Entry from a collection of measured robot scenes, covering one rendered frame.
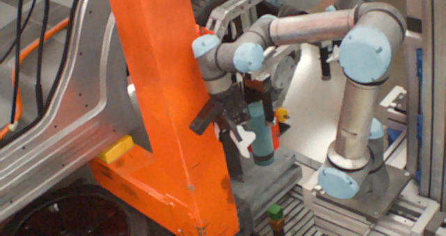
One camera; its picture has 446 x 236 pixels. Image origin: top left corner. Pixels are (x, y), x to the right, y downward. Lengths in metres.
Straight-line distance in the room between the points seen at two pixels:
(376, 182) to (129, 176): 0.95
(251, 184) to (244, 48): 1.33
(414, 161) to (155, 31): 0.91
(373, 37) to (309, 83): 2.50
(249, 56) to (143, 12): 0.29
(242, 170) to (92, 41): 1.02
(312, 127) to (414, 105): 1.67
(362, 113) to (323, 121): 2.03
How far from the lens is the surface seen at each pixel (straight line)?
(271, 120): 2.38
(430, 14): 1.72
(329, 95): 3.82
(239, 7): 2.42
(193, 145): 1.99
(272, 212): 2.18
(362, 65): 1.48
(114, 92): 2.41
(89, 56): 2.33
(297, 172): 3.09
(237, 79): 2.68
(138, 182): 2.39
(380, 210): 1.92
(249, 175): 2.98
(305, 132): 3.56
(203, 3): 2.42
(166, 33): 1.79
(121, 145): 2.52
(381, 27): 1.50
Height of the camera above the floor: 2.18
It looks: 35 degrees down
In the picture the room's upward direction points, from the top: 12 degrees counter-clockwise
